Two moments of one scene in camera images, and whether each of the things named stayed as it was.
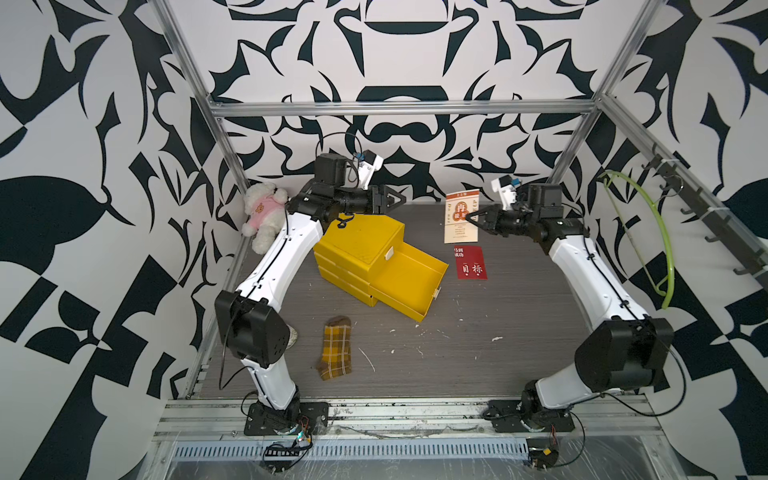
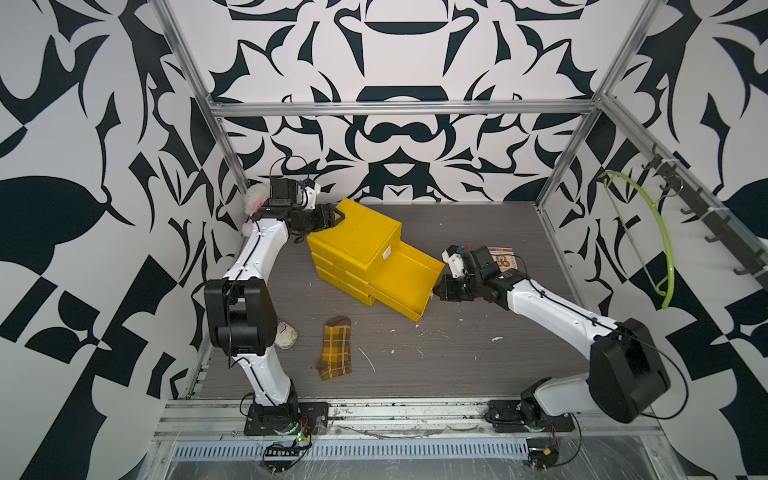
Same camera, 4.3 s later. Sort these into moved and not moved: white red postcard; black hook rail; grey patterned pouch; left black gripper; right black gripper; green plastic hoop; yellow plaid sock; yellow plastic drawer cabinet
Moved: left black gripper; white red postcard; right black gripper
Not moved: black hook rail; green plastic hoop; yellow plaid sock; yellow plastic drawer cabinet; grey patterned pouch
